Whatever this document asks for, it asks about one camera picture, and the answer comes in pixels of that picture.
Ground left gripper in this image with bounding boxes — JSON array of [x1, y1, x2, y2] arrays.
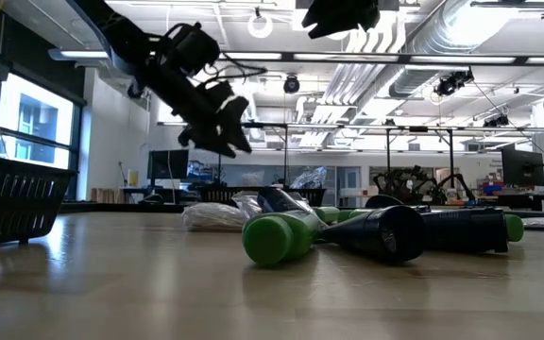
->
[[156, 75, 254, 160]]

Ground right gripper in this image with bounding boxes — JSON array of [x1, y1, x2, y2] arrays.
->
[[301, 0, 381, 40]]

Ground small green packet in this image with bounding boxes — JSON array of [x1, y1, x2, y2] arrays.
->
[[312, 206, 343, 225]]

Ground small green plastic bottle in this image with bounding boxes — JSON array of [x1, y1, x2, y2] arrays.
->
[[504, 213, 526, 244], [337, 208, 372, 223]]

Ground dark blue squeeze tube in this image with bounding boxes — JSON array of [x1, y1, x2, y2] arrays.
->
[[318, 204, 428, 264], [420, 206, 510, 254]]

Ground black slotted plastic basket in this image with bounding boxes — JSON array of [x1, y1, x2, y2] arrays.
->
[[295, 187, 329, 208], [0, 151, 78, 250], [195, 186, 254, 208]]

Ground black computer monitor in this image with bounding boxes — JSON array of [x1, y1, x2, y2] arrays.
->
[[501, 148, 544, 188], [147, 149, 191, 180]]

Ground black background robot arms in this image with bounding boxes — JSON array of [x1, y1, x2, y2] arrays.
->
[[372, 164, 477, 205]]

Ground large window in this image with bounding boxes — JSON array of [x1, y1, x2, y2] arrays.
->
[[0, 70, 84, 171]]

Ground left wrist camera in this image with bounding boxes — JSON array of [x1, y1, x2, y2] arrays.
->
[[195, 79, 235, 108]]

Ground white hanging ring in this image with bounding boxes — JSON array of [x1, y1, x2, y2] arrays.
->
[[246, 12, 275, 40]]

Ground black dome ceiling camera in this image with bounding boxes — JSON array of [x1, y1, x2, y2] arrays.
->
[[282, 75, 301, 95]]

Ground silver ceiling duct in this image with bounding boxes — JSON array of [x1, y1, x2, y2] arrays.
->
[[387, 0, 514, 100]]

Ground black ceiling camera rig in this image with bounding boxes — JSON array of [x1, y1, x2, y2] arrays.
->
[[434, 69, 475, 98]]

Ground black metal gantry frame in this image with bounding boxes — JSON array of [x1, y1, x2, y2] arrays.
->
[[241, 121, 457, 190]]

